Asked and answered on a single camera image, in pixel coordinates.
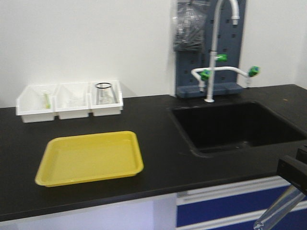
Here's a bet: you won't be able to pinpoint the blue white cabinet drawers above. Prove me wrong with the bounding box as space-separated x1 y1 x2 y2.
176 176 307 230

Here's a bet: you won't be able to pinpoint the right white storage bin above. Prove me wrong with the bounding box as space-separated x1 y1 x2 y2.
87 80 123 116

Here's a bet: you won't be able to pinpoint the black lab sink basin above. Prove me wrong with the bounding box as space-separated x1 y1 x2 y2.
169 101 307 158

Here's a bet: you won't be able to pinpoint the clear glass test tube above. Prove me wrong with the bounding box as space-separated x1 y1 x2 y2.
253 185 306 230

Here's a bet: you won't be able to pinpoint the grey pegboard drying rack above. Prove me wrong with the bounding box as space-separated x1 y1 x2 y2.
175 0 246 98

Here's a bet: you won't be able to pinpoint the yellow plastic tray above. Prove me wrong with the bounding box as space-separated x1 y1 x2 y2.
35 131 144 187

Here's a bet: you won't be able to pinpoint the plastic bag of pegs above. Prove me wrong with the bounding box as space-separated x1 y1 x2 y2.
173 0 211 52

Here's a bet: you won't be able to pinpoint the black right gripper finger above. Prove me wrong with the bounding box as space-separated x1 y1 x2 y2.
296 145 307 161
276 155 307 192

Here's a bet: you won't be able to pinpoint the clear conical flask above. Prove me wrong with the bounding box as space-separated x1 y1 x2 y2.
96 87 116 105

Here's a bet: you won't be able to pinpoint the middle white storage bin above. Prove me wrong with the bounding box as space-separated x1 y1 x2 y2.
55 82 90 120

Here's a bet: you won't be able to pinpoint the black wire tripod stand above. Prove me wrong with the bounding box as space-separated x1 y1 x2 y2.
95 82 118 104

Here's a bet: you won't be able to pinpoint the white cabinet panel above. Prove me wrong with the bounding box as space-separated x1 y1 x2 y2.
0 193 177 230

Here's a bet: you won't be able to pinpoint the white storage bin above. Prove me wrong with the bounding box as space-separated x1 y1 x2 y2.
55 82 90 120
15 84 58 123
87 80 123 116

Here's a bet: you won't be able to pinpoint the glass beaker with droppers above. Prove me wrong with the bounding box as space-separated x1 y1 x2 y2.
42 91 51 109

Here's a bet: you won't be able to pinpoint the left white storage bin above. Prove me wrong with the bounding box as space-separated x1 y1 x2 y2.
15 84 58 123

